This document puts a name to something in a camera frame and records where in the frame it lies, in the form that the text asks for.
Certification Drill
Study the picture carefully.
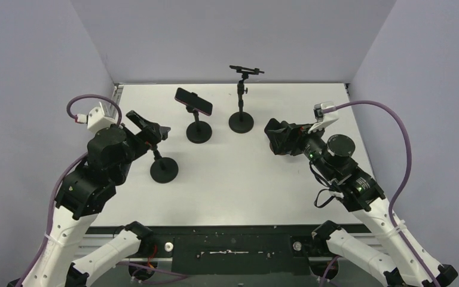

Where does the black phone stand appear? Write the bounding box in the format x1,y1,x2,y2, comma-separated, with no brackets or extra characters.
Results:
186,106,213,144
150,144,179,184

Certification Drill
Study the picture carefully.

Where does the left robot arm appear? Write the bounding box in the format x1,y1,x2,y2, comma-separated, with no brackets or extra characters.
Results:
10,111,170,286

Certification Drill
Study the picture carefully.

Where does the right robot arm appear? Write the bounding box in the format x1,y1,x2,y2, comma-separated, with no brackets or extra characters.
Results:
264,118,458,286

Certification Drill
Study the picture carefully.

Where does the tall empty phone stand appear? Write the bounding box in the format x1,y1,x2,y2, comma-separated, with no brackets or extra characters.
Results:
228,65,265,134

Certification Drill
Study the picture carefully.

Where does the magenta edged phone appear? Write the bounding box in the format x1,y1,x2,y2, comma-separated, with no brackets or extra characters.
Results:
175,87,213,116

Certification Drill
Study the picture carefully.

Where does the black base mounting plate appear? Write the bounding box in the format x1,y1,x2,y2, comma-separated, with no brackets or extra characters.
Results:
82,225,373,276

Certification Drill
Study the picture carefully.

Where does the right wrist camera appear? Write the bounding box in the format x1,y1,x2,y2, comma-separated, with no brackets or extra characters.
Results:
308,102,339,133

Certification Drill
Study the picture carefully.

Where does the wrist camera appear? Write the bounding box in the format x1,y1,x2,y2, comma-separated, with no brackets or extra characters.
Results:
87,102,117,133
308,102,339,133

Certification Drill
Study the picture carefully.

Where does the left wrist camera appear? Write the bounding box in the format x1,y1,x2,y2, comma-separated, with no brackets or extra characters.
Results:
87,102,117,133

